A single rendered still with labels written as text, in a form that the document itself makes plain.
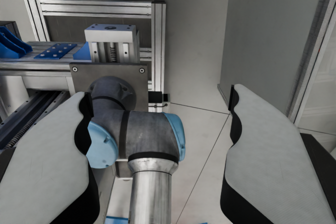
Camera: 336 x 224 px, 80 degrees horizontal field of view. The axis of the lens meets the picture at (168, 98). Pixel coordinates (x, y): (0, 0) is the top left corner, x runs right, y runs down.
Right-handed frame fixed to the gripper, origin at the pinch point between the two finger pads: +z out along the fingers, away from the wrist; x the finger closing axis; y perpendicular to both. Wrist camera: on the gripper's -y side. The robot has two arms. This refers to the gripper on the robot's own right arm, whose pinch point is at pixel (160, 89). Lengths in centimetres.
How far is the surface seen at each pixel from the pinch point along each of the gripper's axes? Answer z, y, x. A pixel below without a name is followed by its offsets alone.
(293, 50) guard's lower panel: 58, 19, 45
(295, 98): 49, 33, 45
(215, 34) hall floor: 148, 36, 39
